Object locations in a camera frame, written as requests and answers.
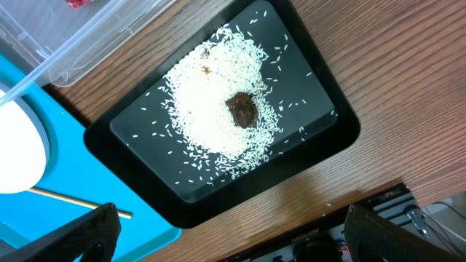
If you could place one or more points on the teal plastic serving tray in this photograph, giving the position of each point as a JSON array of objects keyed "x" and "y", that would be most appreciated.
[{"x": 73, "y": 171}]

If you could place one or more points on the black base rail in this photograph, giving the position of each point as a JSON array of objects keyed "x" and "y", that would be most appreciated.
[{"x": 323, "y": 239}]

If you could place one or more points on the clear plastic waste bin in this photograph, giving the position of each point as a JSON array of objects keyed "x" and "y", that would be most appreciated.
[{"x": 64, "y": 42}]

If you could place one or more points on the large white round plate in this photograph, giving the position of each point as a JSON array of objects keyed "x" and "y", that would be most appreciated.
[{"x": 25, "y": 148}]

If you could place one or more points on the wooden chopstick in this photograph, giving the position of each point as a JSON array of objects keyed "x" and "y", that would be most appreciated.
[{"x": 64, "y": 198}]

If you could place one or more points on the white rice pile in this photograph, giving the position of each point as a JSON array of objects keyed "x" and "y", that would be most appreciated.
[{"x": 194, "y": 94}]

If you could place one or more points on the red snack wrapper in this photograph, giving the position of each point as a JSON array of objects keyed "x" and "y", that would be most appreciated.
[{"x": 77, "y": 3}]

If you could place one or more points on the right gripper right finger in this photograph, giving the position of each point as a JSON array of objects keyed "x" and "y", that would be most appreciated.
[{"x": 373, "y": 238}]

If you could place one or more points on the black rectangular tray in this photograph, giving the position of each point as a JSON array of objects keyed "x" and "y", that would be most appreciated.
[{"x": 318, "y": 123}]

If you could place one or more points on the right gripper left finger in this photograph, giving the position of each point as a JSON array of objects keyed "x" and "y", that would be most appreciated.
[{"x": 91, "y": 237}]

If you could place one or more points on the brown food scrap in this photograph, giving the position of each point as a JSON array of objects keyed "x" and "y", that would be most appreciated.
[{"x": 243, "y": 110}]

